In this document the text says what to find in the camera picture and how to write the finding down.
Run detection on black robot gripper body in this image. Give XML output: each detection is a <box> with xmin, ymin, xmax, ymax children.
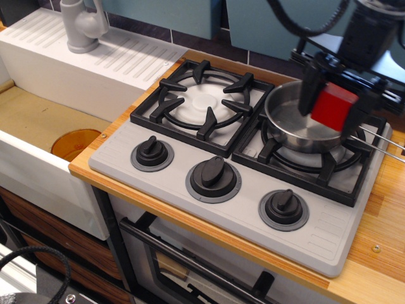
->
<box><xmin>289</xmin><ymin>9</ymin><xmax>405</xmax><ymax>110</ymax></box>

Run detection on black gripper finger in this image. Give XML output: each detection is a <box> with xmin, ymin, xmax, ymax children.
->
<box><xmin>299</xmin><ymin>61</ymin><xmax>327</xmax><ymax>116</ymax></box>
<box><xmin>341</xmin><ymin>91</ymin><xmax>380</xmax><ymax>139</ymax></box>

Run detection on red wooden cube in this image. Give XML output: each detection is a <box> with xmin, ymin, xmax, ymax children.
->
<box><xmin>311</xmin><ymin>82</ymin><xmax>359</xmax><ymax>132</ymax></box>

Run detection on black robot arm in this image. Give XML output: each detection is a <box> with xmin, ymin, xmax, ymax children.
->
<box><xmin>298</xmin><ymin>1</ymin><xmax>404</xmax><ymax>138</ymax></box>

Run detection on stainless steel pan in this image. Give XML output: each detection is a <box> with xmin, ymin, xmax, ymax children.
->
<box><xmin>264</xmin><ymin>79</ymin><xmax>405</xmax><ymax>164</ymax></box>

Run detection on right black stove knob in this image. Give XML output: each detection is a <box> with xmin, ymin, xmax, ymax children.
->
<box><xmin>259</xmin><ymin>189</ymin><xmax>309</xmax><ymax>232</ymax></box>

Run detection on black stove knob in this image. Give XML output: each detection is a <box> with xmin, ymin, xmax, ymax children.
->
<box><xmin>130</xmin><ymin>136</ymin><xmax>174</xmax><ymax>172</ymax></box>
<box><xmin>185</xmin><ymin>156</ymin><xmax>242</xmax><ymax>204</ymax></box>
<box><xmin>259</xmin><ymin>189</ymin><xmax>309</xmax><ymax>232</ymax></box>

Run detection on grey toy stove top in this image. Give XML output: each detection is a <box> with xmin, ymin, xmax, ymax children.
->
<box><xmin>89</xmin><ymin>117</ymin><xmax>392</xmax><ymax>277</ymax></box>

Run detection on middle black stove knob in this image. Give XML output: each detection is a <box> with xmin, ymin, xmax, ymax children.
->
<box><xmin>185</xmin><ymin>156</ymin><xmax>242</xmax><ymax>204</ymax></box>

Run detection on left black stove knob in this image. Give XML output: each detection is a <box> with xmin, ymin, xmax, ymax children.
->
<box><xmin>130</xmin><ymin>136</ymin><xmax>174</xmax><ymax>172</ymax></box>

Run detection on black right burner grate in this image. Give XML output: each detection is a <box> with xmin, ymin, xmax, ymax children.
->
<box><xmin>232</xmin><ymin>110</ymin><xmax>379</xmax><ymax>207</ymax></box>

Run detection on black burner grate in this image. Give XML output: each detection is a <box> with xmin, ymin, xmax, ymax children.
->
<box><xmin>232</xmin><ymin>110</ymin><xmax>379</xmax><ymax>207</ymax></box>
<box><xmin>130</xmin><ymin>60</ymin><xmax>274</xmax><ymax>158</ymax></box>

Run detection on black left burner grate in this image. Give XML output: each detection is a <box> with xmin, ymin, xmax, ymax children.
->
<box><xmin>130</xmin><ymin>60</ymin><xmax>274</xmax><ymax>158</ymax></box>

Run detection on grey toy faucet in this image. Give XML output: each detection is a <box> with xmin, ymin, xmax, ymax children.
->
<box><xmin>60</xmin><ymin>0</ymin><xmax>109</xmax><ymax>54</ymax></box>

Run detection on oven door with window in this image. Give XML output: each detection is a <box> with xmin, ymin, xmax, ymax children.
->
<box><xmin>109</xmin><ymin>196</ymin><xmax>333</xmax><ymax>303</ymax></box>

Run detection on orange translucent plate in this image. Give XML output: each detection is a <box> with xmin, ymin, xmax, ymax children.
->
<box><xmin>51</xmin><ymin>129</ymin><xmax>101</xmax><ymax>162</ymax></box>

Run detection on white toy sink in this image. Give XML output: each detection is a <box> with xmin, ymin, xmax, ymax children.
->
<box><xmin>1</xmin><ymin>8</ymin><xmax>186</xmax><ymax>240</ymax></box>

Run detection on wooden drawer fronts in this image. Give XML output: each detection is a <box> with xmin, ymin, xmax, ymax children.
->
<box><xmin>1</xmin><ymin>189</ymin><xmax>134</xmax><ymax>303</ymax></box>

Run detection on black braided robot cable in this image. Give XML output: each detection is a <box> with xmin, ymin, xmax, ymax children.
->
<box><xmin>265</xmin><ymin>0</ymin><xmax>351</xmax><ymax>37</ymax></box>

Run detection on black oven door handle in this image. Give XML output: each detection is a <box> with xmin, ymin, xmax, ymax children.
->
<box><xmin>119</xmin><ymin>213</ymin><xmax>274</xmax><ymax>303</ymax></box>

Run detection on black braided foreground cable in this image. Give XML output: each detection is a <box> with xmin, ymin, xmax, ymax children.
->
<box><xmin>0</xmin><ymin>246</ymin><xmax>72</xmax><ymax>304</ymax></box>

